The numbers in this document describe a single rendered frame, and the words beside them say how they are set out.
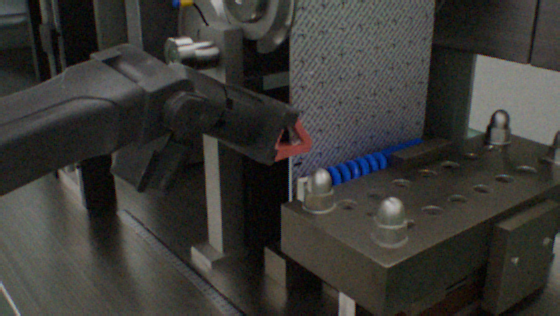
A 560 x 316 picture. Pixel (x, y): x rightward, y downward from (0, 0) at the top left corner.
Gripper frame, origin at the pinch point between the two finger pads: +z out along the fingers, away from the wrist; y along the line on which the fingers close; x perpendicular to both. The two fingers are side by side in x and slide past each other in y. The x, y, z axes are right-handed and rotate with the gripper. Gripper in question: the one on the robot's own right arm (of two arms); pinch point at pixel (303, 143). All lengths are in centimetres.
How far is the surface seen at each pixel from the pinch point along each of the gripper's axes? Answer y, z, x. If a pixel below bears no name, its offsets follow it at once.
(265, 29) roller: -2.7, -9.6, 10.0
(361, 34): 0.2, 1.5, 14.6
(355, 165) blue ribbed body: 3.0, 6.7, 0.0
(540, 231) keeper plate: 22.0, 18.2, 1.5
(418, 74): 0.3, 14.3, 14.2
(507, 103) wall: -134, 269, 59
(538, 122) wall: -113, 272, 54
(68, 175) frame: -42.3, -5.6, -20.9
